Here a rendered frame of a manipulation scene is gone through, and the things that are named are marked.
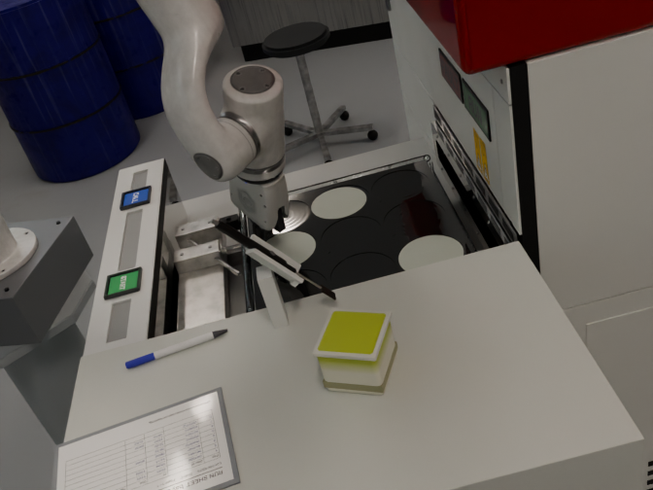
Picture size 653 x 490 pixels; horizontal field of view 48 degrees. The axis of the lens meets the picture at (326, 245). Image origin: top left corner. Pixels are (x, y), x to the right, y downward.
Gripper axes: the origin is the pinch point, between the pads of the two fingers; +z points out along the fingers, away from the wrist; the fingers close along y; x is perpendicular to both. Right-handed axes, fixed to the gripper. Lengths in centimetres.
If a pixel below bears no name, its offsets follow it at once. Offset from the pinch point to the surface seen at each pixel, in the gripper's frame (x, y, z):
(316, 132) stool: 126, -116, 132
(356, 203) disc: 15.8, 6.8, -0.2
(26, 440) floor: -46, -67, 123
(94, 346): -34.3, 3.8, -5.5
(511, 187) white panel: 15.3, 34.0, -25.5
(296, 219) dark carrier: 7.1, 0.9, 2.0
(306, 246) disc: 2.5, 8.2, -0.7
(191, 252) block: -10.1, -7.2, 4.0
